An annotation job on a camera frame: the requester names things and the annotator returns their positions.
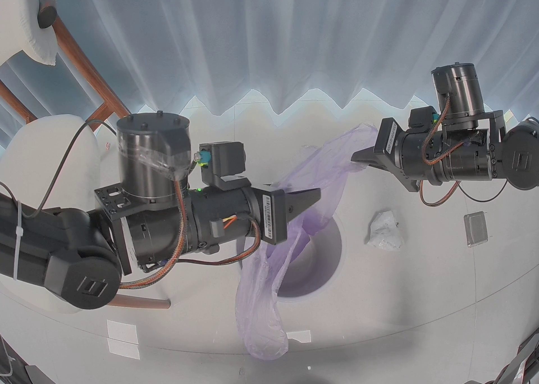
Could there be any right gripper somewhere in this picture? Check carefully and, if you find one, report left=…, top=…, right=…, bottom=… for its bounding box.
left=350, top=117, right=493, bottom=194

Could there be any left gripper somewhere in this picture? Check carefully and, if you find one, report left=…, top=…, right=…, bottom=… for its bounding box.
left=186, top=185, right=322, bottom=257

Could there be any white trash bin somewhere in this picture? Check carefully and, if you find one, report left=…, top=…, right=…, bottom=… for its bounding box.
left=253, top=210, right=344, bottom=302

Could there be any white paper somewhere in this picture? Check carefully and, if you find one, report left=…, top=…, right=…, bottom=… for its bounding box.
left=365, top=210, right=405, bottom=251

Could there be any purple plastic bag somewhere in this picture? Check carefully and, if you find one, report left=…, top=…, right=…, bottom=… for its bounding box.
left=235, top=122, right=380, bottom=361

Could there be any pale blue curtain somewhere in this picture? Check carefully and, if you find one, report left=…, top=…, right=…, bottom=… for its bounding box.
left=0, top=0, right=539, bottom=145

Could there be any white cushioned wooden chair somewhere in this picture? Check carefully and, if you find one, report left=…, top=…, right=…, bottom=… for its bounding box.
left=0, top=0, right=171, bottom=315

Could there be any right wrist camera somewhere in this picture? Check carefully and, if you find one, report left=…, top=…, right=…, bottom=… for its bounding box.
left=408, top=106, right=442, bottom=133

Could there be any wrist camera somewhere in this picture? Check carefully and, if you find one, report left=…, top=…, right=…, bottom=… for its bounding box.
left=408, top=106, right=442, bottom=133
left=193, top=141, right=253, bottom=195

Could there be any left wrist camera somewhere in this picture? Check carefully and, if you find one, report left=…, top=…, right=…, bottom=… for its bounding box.
left=193, top=141, right=253, bottom=195

